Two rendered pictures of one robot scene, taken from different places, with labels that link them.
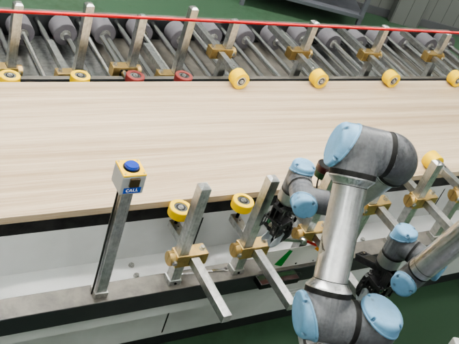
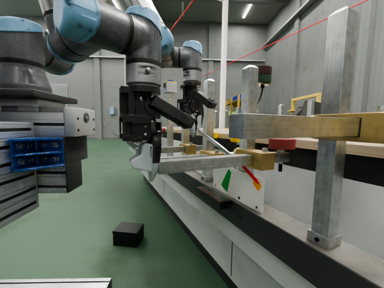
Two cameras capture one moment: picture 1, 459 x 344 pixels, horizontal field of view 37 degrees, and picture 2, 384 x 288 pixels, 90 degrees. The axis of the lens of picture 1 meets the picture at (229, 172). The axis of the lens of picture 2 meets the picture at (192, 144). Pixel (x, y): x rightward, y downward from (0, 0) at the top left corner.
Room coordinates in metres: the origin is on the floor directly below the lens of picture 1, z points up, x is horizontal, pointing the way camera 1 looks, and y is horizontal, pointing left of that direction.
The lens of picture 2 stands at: (1.97, -0.97, 0.95)
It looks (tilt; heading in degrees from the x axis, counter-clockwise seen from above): 6 degrees down; 104
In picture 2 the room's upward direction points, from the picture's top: 1 degrees clockwise
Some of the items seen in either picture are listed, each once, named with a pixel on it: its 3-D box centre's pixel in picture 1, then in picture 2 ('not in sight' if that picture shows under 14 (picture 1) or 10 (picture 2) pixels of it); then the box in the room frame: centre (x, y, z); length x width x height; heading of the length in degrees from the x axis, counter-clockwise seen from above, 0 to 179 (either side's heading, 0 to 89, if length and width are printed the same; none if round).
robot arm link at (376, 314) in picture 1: (371, 325); (23, 42); (1.27, -0.46, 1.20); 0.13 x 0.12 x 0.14; 104
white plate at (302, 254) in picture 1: (292, 256); (234, 183); (1.96, -0.33, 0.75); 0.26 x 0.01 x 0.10; 129
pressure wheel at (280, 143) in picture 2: not in sight; (280, 154); (2.10, -0.30, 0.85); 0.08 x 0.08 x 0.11
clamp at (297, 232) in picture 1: (309, 231); (252, 158); (2.01, -0.35, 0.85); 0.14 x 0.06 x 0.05; 129
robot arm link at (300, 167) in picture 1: (298, 177); (191, 58); (1.77, -0.21, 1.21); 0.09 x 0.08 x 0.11; 14
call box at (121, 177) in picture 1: (128, 177); (170, 88); (1.52, 0.26, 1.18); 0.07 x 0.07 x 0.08; 39
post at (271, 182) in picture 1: (251, 230); (208, 135); (1.84, -0.14, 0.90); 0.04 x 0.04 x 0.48; 39
